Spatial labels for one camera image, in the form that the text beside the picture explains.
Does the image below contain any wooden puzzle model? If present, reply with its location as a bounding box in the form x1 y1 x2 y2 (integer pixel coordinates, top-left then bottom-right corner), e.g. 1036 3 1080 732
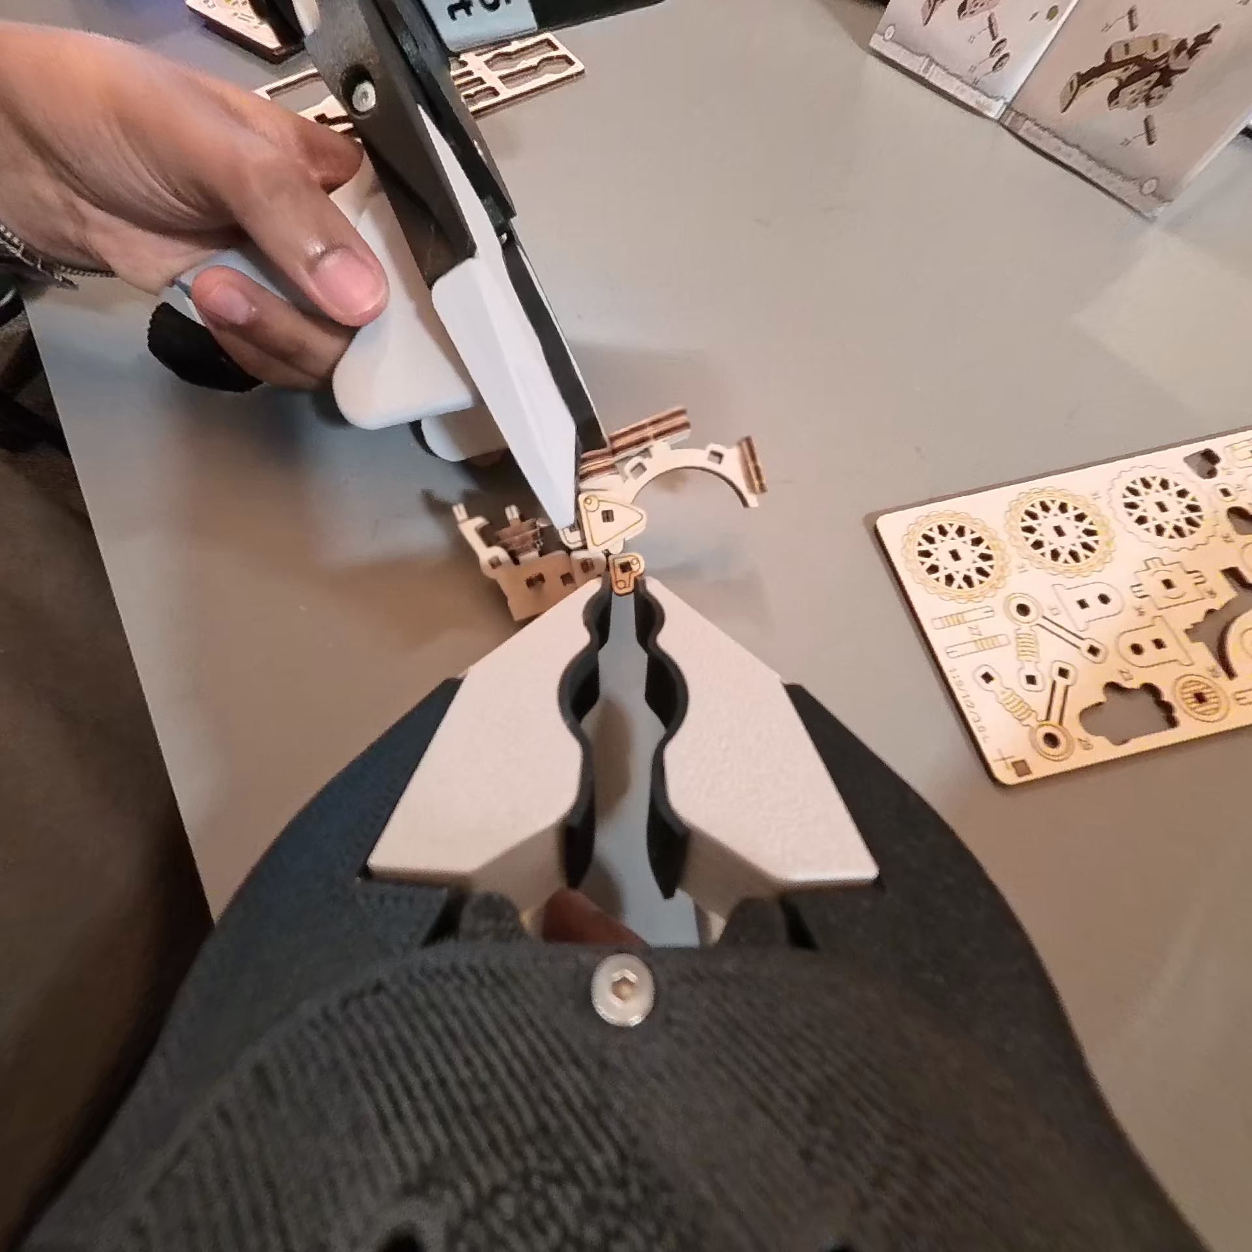
425 411 771 624

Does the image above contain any wooden puzzle sheet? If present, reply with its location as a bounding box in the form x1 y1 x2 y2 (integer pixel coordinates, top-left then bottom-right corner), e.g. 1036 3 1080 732
875 428 1252 787
184 0 308 62

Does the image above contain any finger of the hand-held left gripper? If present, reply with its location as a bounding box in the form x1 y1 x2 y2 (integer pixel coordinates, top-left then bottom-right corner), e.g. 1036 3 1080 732
428 208 606 526

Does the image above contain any person's right hand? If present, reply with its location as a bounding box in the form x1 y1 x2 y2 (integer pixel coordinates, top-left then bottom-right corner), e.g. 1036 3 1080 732
542 887 652 948

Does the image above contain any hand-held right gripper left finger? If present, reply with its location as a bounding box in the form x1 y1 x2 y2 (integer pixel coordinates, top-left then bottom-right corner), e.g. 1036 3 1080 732
366 584 615 927

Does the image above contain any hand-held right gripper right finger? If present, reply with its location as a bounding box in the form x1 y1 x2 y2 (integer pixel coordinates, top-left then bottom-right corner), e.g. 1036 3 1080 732
634 583 880 942

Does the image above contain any emptied wooden puzzle frame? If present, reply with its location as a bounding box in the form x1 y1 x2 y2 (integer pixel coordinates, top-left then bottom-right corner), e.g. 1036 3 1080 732
255 30 586 131

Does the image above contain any person's olive clothing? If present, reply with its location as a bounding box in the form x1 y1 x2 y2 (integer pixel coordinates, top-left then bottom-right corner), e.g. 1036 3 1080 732
0 293 217 1252

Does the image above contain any person's left hand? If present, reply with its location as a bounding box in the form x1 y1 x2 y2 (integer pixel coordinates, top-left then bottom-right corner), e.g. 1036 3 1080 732
0 24 391 389

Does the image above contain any grey desk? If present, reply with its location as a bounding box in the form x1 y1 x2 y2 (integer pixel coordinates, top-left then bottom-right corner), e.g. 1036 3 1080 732
21 0 1252 1155

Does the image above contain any folded printed instruction sheet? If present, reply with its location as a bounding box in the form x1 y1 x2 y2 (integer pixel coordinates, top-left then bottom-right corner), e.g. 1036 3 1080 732
870 0 1252 216

